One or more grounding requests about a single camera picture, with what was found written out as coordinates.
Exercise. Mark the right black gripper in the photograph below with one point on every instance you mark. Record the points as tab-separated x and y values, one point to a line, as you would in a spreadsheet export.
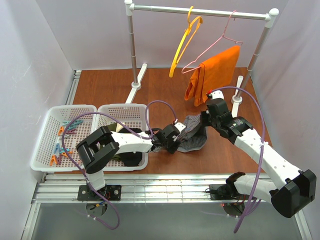
204	120

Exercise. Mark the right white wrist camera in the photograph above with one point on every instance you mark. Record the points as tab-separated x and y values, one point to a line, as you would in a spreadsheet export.
217	94

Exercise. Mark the orange clothespin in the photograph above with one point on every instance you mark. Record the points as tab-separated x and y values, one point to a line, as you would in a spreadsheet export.
55	160
61	130

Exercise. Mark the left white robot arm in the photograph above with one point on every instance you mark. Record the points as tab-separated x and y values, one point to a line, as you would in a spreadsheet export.
96	150

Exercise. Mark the pink wire hanger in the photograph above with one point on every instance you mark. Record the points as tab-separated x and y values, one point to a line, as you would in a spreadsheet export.
186	69

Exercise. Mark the olive green garment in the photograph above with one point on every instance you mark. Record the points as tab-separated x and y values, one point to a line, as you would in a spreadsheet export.
114	127

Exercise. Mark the black garment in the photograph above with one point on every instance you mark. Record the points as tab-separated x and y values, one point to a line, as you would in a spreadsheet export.
129	159

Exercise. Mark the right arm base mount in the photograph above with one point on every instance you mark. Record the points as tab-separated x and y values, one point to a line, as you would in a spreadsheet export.
219	192

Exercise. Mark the teal clothespin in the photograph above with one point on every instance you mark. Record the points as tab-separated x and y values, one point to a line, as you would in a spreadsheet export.
73	125

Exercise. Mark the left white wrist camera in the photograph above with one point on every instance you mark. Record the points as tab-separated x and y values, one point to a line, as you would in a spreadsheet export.
178	128

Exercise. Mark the white clothespin basket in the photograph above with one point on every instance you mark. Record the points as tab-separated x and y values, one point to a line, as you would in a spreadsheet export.
49	137

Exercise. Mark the orange towel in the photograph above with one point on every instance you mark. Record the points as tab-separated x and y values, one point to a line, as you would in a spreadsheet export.
213	73

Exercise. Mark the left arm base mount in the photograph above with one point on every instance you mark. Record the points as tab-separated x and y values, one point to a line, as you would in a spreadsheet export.
110	192

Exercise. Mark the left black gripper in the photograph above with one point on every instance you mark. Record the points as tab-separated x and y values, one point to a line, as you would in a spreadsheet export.
173	144

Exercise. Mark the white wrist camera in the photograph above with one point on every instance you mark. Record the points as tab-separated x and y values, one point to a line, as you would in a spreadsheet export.
217	94
178	128

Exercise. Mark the cream garment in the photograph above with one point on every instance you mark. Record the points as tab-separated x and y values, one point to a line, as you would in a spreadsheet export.
121	129

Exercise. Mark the aluminium rail frame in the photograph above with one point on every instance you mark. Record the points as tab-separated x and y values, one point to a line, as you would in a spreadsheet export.
148	189

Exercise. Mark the white laundry basket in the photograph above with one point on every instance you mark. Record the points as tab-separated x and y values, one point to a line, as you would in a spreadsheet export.
133	116

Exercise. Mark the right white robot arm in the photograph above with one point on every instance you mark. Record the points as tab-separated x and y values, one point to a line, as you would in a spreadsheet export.
289	190

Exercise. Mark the grey striped underwear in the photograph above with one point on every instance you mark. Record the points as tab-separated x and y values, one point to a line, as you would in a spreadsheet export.
194	136

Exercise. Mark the yellow plastic hanger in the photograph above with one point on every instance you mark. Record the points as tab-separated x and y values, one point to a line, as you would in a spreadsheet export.
189	33

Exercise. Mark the orange clothespin front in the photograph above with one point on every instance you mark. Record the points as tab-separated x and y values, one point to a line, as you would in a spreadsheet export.
55	160

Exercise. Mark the silver clothes rack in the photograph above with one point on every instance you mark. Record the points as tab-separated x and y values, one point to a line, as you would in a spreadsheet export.
194	16

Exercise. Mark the blue clothespin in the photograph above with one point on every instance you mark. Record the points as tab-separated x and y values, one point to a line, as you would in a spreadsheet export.
58	150

